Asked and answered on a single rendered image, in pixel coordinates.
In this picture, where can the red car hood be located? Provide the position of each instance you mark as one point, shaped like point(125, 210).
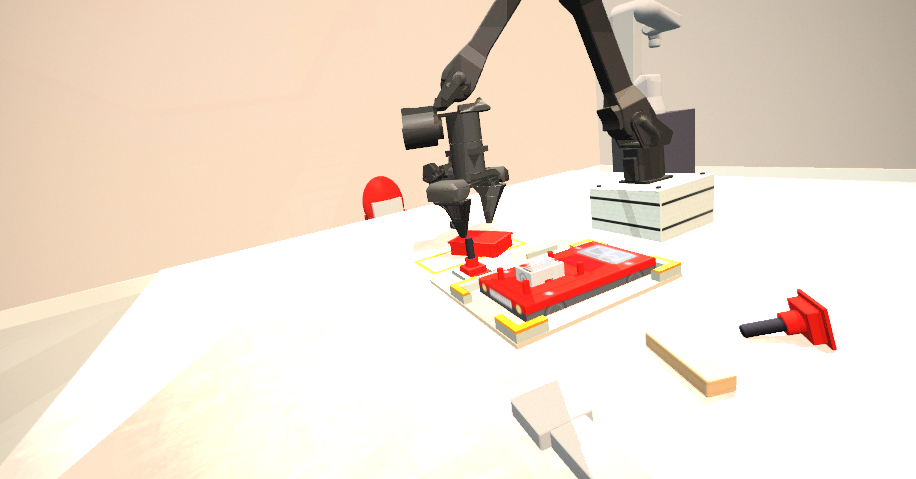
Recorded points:
point(489, 244)

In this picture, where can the light wooden block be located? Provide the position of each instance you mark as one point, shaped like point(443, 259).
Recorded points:
point(701, 370)

